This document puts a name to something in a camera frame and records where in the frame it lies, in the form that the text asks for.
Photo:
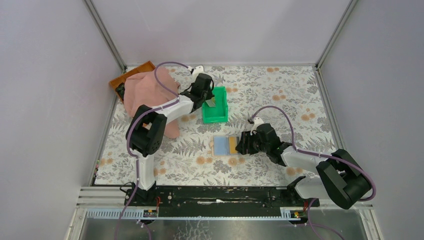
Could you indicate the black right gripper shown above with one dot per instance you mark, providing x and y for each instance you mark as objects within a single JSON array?
[{"x": 243, "y": 143}]

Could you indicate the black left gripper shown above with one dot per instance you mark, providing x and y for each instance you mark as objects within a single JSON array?
[{"x": 205, "y": 94}]

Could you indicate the green plastic bin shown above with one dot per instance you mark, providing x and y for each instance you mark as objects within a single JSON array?
[{"x": 218, "y": 113}]

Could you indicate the gold grey striped card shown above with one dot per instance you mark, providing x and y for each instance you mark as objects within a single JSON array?
[{"x": 232, "y": 144}]

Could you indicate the beige card holder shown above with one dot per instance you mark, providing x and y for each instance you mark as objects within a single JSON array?
[{"x": 220, "y": 145}]

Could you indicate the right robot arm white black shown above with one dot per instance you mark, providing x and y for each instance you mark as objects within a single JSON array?
[{"x": 339, "y": 178}]

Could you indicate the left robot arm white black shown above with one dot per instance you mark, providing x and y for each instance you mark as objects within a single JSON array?
[{"x": 145, "y": 134}]

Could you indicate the brown wooden tray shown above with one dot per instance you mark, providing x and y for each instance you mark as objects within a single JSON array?
[{"x": 118, "y": 84}]

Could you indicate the pink cloth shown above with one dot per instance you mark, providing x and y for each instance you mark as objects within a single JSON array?
[{"x": 143, "y": 89}]

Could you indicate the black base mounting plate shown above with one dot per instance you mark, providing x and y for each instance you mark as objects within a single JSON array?
[{"x": 216, "y": 199}]

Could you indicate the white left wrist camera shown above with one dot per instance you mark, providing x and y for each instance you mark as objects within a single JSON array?
[{"x": 195, "y": 71}]

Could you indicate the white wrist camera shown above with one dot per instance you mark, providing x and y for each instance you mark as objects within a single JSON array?
[
  {"x": 256, "y": 122},
  {"x": 195, "y": 71}
]

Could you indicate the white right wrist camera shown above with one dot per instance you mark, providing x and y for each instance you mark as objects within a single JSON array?
[{"x": 256, "y": 122}]

